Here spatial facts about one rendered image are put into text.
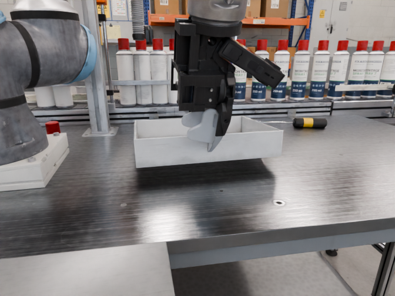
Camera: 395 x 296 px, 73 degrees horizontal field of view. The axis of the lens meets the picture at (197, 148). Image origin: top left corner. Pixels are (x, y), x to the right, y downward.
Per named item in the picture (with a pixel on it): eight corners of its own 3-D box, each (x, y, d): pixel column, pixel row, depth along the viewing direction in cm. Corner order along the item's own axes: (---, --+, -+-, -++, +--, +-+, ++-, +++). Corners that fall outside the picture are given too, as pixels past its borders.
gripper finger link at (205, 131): (183, 152, 46) (185, 104, 41) (215, 150, 48) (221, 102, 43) (187, 163, 44) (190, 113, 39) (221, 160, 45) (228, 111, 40)
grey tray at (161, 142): (241, 134, 70) (243, 115, 69) (281, 156, 51) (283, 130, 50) (136, 141, 64) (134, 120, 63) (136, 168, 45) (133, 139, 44)
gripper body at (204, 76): (170, 93, 44) (171, 12, 37) (219, 91, 46) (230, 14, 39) (179, 116, 38) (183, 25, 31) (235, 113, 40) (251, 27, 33)
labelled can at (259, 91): (261, 100, 99) (266, 40, 92) (267, 102, 94) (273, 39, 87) (248, 100, 98) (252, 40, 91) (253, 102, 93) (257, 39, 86)
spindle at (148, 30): (156, 81, 150) (153, 26, 141) (156, 83, 142) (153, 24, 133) (140, 82, 149) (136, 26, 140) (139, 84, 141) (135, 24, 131)
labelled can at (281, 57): (281, 99, 100) (287, 40, 93) (287, 101, 95) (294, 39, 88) (267, 99, 99) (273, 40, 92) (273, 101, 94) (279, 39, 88)
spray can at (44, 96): (58, 105, 88) (47, 37, 81) (53, 108, 83) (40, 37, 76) (41, 106, 87) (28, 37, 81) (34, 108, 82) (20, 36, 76)
